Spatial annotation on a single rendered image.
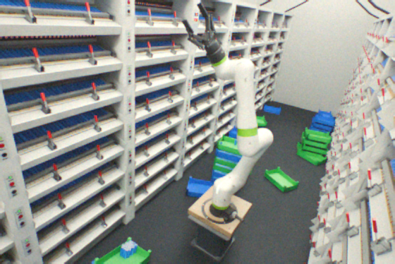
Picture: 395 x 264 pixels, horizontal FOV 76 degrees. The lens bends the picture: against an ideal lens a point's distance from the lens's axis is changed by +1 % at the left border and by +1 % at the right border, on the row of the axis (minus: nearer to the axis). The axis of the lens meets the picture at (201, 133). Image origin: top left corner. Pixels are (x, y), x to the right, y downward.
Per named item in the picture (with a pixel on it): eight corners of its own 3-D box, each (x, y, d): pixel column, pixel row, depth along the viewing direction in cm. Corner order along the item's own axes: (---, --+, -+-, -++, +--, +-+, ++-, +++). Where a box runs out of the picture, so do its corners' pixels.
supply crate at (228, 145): (250, 147, 249) (252, 140, 245) (246, 157, 232) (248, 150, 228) (221, 140, 257) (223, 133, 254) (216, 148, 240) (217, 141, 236)
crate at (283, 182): (297, 188, 266) (299, 181, 262) (283, 192, 256) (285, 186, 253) (276, 172, 289) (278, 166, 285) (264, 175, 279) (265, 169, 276)
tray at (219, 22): (226, 32, 248) (233, 18, 241) (195, 33, 200) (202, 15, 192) (210, 22, 253) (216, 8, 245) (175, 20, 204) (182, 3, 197)
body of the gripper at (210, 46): (204, 55, 133) (195, 40, 127) (211, 45, 136) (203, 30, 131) (214, 54, 127) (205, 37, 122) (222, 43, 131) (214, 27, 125)
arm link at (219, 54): (229, 51, 133) (221, 63, 130) (214, 54, 141) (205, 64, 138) (224, 42, 130) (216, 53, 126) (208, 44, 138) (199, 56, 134)
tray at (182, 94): (183, 103, 217) (187, 94, 212) (132, 123, 168) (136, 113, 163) (166, 90, 221) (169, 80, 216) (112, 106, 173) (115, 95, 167)
